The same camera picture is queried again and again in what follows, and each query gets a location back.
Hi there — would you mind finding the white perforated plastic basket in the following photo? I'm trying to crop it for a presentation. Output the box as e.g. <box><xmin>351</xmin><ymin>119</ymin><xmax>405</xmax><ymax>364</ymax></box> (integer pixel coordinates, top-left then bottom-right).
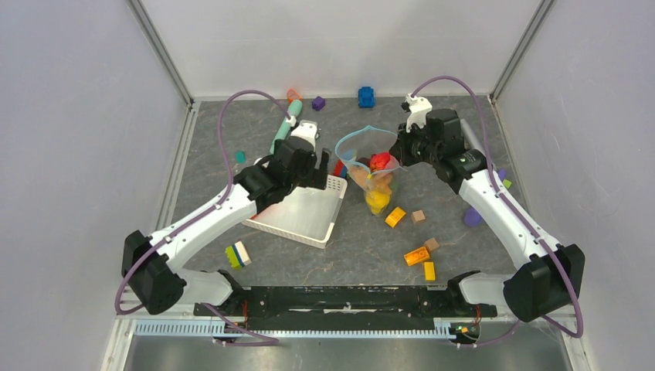
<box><xmin>242</xmin><ymin>175</ymin><xmax>348</xmax><ymax>249</ymax></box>

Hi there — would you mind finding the teal small block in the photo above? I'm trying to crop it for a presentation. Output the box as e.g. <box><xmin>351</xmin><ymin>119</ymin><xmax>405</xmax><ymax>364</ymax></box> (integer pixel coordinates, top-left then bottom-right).
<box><xmin>235</xmin><ymin>151</ymin><xmax>246</xmax><ymax>164</ymax></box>

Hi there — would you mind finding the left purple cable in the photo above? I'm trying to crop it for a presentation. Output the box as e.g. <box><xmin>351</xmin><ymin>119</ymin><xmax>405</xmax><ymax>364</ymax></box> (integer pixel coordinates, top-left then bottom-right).
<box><xmin>114</xmin><ymin>90</ymin><xmax>298</xmax><ymax>348</ymax></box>

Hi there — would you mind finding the purple cable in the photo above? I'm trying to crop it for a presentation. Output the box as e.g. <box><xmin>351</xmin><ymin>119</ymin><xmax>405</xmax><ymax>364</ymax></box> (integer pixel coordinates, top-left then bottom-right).
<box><xmin>114</xmin><ymin>90</ymin><xmax>298</xmax><ymax>348</ymax></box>
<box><xmin>409</xmin><ymin>75</ymin><xmax>585</xmax><ymax>350</ymax></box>

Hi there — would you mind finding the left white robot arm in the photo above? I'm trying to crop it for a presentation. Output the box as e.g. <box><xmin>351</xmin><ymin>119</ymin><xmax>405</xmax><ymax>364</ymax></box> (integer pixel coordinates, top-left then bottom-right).
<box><xmin>114</xmin><ymin>137</ymin><xmax>330</xmax><ymax>315</ymax></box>

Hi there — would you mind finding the yellow lemon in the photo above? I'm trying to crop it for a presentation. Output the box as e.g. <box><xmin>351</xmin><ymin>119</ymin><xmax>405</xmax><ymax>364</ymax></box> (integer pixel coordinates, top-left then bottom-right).
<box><xmin>365</xmin><ymin>190</ymin><xmax>391</xmax><ymax>215</ymax></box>

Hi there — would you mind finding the red blue yellow block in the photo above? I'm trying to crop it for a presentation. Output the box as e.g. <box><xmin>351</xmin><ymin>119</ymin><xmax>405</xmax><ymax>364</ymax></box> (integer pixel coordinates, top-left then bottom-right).
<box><xmin>331</xmin><ymin>149</ymin><xmax>357</xmax><ymax>179</ymax></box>

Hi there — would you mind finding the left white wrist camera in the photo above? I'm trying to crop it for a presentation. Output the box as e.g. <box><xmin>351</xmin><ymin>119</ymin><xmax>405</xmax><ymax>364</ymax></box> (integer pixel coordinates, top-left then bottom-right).
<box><xmin>287</xmin><ymin>120</ymin><xmax>319</xmax><ymax>150</ymax></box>

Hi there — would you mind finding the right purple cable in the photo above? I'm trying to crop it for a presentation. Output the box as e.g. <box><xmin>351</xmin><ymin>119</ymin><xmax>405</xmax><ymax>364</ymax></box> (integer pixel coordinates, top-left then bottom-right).
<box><xmin>409</xmin><ymin>75</ymin><xmax>585</xmax><ymax>350</ymax></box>

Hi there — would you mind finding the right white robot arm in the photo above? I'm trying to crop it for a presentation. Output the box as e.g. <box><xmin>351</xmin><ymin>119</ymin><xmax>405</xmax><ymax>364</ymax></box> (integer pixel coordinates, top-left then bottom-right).
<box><xmin>389</xmin><ymin>109</ymin><xmax>585</xmax><ymax>322</ymax></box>

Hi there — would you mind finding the orange crinkled ginger root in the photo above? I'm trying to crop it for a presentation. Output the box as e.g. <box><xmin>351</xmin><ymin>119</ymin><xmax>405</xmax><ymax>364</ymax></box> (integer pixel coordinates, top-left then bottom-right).
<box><xmin>348</xmin><ymin>165</ymin><xmax>393</xmax><ymax>195</ymax></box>

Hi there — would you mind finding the tan wooden cube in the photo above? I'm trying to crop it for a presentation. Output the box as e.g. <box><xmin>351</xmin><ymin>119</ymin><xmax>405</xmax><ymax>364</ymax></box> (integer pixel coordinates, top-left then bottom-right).
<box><xmin>423</xmin><ymin>237</ymin><xmax>440</xmax><ymax>253</ymax></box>
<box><xmin>411</xmin><ymin>209</ymin><xmax>426</xmax><ymax>225</ymax></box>

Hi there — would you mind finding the orange outline block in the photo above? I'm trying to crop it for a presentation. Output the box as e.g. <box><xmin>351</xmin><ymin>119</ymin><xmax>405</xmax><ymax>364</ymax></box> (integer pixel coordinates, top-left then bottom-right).
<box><xmin>286</xmin><ymin>88</ymin><xmax>303</xmax><ymax>104</ymax></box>

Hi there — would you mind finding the yellow small brick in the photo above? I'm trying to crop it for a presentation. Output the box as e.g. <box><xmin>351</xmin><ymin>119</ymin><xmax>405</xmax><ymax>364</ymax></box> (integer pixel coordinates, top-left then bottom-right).
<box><xmin>423</xmin><ymin>261</ymin><xmax>436</xmax><ymax>282</ymax></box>

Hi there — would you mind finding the orange translucent brick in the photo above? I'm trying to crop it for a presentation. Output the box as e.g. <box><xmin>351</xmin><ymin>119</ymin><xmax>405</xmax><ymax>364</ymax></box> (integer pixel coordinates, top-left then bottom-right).
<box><xmin>403</xmin><ymin>247</ymin><xmax>430</xmax><ymax>267</ymax></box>

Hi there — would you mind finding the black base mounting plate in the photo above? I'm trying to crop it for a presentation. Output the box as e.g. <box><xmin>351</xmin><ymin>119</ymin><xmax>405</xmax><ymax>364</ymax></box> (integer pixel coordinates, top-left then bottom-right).
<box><xmin>218</xmin><ymin>286</ymin><xmax>497</xmax><ymax>331</ymax></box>

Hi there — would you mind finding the red strawberry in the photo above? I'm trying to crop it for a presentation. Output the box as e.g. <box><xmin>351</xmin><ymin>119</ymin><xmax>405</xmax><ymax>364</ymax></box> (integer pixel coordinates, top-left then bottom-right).
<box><xmin>369</xmin><ymin>151</ymin><xmax>392</xmax><ymax>172</ymax></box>

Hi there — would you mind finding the purple toy cylinder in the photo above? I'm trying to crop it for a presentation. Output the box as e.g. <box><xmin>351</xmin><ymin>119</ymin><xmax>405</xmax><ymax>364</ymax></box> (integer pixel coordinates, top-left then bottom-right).
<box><xmin>463</xmin><ymin>168</ymin><xmax>507</xmax><ymax>227</ymax></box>

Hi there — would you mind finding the blue toy car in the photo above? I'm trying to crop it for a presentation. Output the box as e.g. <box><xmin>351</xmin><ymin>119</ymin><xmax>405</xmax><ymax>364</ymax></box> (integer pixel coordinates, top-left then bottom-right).
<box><xmin>358</xmin><ymin>86</ymin><xmax>375</xmax><ymax>108</ymax></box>

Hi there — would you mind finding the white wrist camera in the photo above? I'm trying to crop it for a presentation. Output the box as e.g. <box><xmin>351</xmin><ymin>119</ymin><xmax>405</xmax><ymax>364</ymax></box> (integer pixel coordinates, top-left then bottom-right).
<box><xmin>401</xmin><ymin>94</ymin><xmax>433</xmax><ymax>133</ymax></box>
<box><xmin>287</xmin><ymin>120</ymin><xmax>319</xmax><ymax>150</ymax></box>

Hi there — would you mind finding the clear zip top bag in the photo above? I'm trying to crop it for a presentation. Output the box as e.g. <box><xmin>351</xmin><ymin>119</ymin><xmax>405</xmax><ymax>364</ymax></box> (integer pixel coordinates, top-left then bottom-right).
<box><xmin>335</xmin><ymin>125</ymin><xmax>401</xmax><ymax>215</ymax></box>

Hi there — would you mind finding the purple cube block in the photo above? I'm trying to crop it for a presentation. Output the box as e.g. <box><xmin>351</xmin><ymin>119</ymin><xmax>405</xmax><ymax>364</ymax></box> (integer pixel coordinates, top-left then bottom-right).
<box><xmin>311</xmin><ymin>96</ymin><xmax>326</xmax><ymax>111</ymax></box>

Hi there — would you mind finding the tan wooden cube upper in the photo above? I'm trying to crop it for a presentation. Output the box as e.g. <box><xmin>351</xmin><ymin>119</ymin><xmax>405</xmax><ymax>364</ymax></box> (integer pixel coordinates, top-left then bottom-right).
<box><xmin>411</xmin><ymin>209</ymin><xmax>426</xmax><ymax>225</ymax></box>

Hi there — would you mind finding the tan wooden cube lower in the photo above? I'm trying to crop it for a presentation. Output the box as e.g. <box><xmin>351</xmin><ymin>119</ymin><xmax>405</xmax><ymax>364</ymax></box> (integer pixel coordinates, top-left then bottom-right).
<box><xmin>423</xmin><ymin>237</ymin><xmax>440</xmax><ymax>253</ymax></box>

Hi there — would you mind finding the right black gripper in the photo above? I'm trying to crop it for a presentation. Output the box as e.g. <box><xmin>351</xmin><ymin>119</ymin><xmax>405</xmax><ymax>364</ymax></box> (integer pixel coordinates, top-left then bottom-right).
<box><xmin>389</xmin><ymin>120</ymin><xmax>440</xmax><ymax>167</ymax></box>

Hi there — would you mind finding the dark red apple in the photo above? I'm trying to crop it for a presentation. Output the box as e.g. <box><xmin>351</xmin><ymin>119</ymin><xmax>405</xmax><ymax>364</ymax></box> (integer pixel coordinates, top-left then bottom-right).
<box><xmin>356</xmin><ymin>158</ymin><xmax>371</xmax><ymax>170</ymax></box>

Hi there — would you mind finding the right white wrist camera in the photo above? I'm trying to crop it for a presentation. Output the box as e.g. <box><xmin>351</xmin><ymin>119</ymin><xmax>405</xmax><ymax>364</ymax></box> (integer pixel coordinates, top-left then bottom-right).
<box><xmin>401</xmin><ymin>94</ymin><xmax>433</xmax><ymax>133</ymax></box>

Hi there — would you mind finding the yellow rounded brick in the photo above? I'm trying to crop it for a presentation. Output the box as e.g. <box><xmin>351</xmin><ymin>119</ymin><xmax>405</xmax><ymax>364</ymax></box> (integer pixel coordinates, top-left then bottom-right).
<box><xmin>385</xmin><ymin>206</ymin><xmax>406</xmax><ymax>228</ymax></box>

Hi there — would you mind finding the green blue white block stack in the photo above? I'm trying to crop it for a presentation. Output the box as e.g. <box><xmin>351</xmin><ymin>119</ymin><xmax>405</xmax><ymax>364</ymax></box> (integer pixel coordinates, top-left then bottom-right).
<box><xmin>225</xmin><ymin>241</ymin><xmax>252</xmax><ymax>270</ymax></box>

